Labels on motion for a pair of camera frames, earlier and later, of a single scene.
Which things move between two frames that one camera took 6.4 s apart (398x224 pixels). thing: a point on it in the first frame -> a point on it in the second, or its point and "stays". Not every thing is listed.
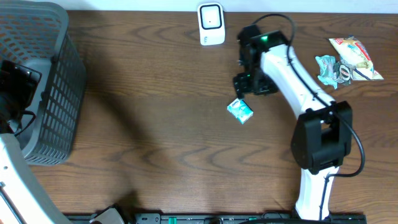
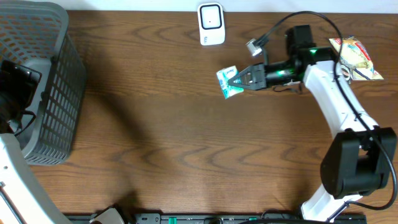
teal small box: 240,110 -> 223,76
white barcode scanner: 211,23 stays
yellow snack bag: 353,53 stays
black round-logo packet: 342,73 stays
